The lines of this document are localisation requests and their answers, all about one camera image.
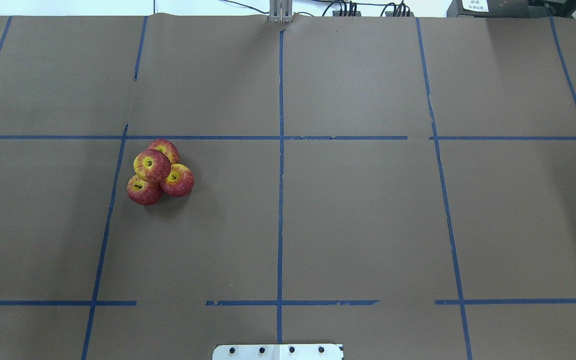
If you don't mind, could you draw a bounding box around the lone red yellow apple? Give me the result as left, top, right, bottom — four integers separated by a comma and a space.
132, 149, 172, 183

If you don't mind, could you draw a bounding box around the red yellow apple front-left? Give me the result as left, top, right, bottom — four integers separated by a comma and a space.
126, 175, 163, 207

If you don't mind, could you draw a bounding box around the red yellow apple back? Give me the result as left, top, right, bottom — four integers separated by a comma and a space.
147, 138, 180, 164

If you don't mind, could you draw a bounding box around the red yellow apple front-right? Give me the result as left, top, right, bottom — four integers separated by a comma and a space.
159, 163, 195, 198

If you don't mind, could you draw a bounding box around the aluminium frame post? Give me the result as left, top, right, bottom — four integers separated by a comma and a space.
268, 0, 294, 24

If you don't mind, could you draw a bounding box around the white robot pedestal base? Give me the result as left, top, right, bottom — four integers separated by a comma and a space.
212, 343, 345, 360

